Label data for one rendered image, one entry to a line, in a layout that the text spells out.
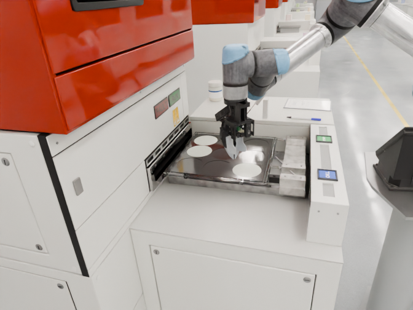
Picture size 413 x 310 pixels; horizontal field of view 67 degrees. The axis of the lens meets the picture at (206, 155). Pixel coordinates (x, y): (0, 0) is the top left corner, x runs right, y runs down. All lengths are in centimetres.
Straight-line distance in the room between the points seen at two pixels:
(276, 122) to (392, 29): 52
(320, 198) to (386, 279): 77
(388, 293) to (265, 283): 74
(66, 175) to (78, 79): 21
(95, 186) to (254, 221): 48
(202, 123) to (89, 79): 80
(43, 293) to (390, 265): 128
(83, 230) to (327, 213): 63
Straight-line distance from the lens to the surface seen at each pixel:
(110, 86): 79
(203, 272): 104
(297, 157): 125
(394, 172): 123
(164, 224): 102
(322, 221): 91
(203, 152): 124
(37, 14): 64
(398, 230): 143
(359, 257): 219
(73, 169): 77
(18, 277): 112
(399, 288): 160
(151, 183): 111
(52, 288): 106
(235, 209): 105
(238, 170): 111
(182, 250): 101
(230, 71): 91
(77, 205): 80
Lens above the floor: 146
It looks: 27 degrees down
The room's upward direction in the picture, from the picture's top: 3 degrees counter-clockwise
